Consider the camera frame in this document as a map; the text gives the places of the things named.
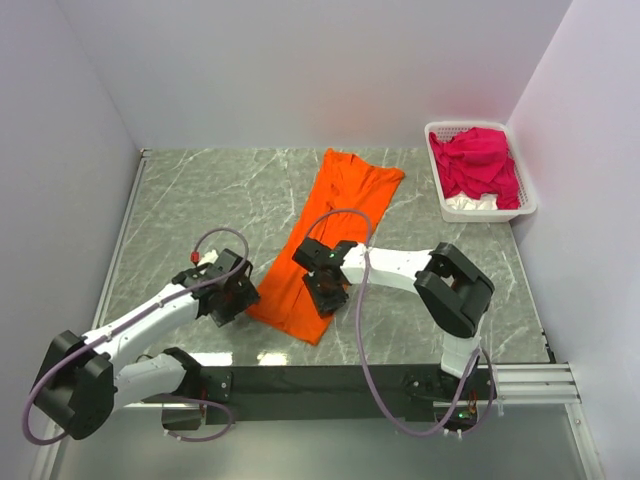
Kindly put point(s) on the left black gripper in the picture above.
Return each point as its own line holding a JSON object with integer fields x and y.
{"x": 247, "y": 295}

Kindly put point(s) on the pink t shirt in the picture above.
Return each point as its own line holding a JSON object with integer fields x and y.
{"x": 477, "y": 162}

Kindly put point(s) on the white laundry basket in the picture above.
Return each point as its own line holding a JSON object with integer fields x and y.
{"x": 445, "y": 130}

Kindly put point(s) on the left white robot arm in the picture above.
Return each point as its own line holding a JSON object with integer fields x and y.
{"x": 84, "y": 378}

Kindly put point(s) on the white cloth in basket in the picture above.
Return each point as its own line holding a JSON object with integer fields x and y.
{"x": 461, "y": 201}

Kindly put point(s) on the black base beam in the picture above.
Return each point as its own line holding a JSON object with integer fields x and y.
{"x": 261, "y": 393}

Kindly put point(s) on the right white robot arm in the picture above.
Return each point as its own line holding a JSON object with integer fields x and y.
{"x": 453, "y": 289}

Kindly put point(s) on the aluminium frame rail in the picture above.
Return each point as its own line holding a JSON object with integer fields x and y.
{"x": 524, "y": 371}

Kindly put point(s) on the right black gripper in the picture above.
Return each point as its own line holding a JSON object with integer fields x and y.
{"x": 324, "y": 305}

